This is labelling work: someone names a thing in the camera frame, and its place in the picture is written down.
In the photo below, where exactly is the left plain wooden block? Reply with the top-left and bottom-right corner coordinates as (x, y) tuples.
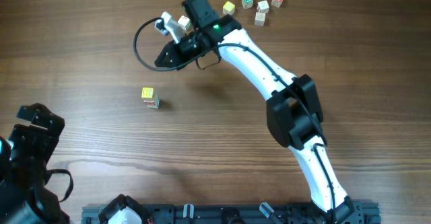
(178, 15), (191, 31)

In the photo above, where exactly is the green letter N block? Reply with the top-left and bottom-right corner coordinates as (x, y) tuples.
(242, 0), (254, 9)

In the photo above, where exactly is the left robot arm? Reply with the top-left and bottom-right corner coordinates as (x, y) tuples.
(1, 103), (73, 223)

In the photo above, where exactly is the plain drawing wooden block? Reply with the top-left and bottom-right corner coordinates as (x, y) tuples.
(255, 12), (266, 26)

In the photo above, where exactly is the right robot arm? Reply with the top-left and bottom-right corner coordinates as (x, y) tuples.
(155, 0), (354, 223)

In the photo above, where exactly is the white top red block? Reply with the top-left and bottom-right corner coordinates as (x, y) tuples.
(257, 0), (269, 13)

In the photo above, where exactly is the red drawing wooden block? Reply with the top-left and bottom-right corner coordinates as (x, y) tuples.
(143, 95), (160, 109)

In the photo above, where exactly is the yellow block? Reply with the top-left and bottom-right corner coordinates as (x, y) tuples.
(141, 87), (154, 99)
(222, 1), (236, 15)

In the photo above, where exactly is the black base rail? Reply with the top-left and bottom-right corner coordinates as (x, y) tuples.
(81, 194), (382, 224)

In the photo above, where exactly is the right camera black cable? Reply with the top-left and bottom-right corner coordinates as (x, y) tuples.
(133, 17), (337, 218)

